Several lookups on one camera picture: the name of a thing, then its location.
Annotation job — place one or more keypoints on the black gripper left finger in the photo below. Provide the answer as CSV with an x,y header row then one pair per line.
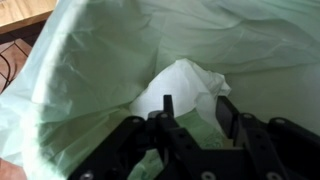
x,y
118,154

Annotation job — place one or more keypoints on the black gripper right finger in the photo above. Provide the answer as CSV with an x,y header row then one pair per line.
x,y
279,149

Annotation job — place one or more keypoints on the white paper towel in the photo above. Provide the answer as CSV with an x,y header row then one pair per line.
x,y
191,88

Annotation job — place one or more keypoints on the light green bin liner bag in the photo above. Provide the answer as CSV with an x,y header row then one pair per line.
x,y
93,58

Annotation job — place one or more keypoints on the wooden side table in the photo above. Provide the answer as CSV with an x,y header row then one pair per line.
x,y
15,14

